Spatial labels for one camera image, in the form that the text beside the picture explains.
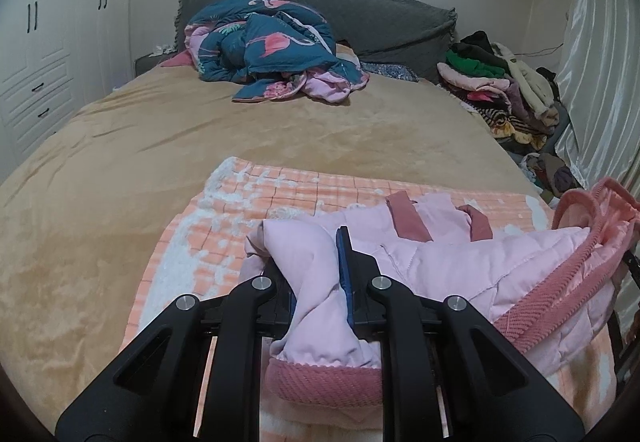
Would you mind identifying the white satin curtain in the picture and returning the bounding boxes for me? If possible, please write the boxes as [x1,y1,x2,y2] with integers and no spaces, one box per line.
[552,0,640,193]

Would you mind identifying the grey bedside table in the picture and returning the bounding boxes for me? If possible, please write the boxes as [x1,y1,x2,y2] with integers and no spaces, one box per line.
[134,51,176,83]

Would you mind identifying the orange checked cloud blanket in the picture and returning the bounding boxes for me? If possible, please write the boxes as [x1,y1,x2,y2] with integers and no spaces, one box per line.
[122,157,621,442]

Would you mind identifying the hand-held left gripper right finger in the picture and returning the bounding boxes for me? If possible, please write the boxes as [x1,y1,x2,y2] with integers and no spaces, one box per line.
[335,225,586,442]

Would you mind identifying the grey padded headboard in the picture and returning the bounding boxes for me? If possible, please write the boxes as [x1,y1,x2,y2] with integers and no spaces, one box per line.
[175,0,458,83]

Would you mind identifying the pile of folded clothes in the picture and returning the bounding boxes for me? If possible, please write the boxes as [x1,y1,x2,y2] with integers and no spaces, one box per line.
[436,29,566,145]

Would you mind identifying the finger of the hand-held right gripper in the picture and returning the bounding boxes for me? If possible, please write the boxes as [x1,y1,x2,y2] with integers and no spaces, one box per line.
[614,252,640,388]

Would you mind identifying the teal flamingo quilt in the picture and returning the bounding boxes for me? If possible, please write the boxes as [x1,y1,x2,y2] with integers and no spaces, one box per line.
[160,0,371,104]

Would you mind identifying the pink quilted jacket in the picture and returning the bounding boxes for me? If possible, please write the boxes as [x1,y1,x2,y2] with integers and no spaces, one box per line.
[242,176,640,408]

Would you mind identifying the bed with tan cover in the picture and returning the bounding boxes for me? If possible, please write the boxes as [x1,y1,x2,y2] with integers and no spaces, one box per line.
[0,42,551,368]

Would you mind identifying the white wardrobe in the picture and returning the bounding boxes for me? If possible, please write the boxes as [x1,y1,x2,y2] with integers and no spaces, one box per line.
[0,0,136,143]

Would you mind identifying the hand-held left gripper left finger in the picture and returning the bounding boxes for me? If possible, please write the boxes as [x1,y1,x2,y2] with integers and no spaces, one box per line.
[55,257,298,442]

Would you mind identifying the patterned pillow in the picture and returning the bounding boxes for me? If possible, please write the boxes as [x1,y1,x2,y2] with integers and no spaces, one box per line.
[360,61,421,83]

